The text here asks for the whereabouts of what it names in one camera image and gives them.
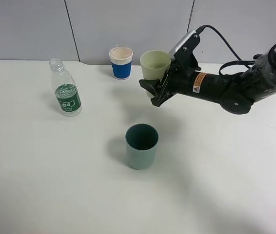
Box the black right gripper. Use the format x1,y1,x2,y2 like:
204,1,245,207
139,61,221,107

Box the tall pale yellow cup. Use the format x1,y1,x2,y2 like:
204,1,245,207
139,50,172,98

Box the clear bottle green label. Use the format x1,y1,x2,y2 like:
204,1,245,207
49,58,82,117

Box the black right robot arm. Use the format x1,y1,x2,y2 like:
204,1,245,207
139,25,276,115

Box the short teal cup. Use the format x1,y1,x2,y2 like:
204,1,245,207
125,123,159,170

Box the blue sleeved paper cup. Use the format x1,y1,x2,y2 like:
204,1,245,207
109,45,133,80

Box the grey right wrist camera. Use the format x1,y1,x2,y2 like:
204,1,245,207
169,30,200,69

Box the black right camera cable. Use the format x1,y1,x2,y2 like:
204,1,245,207
196,24,257,76

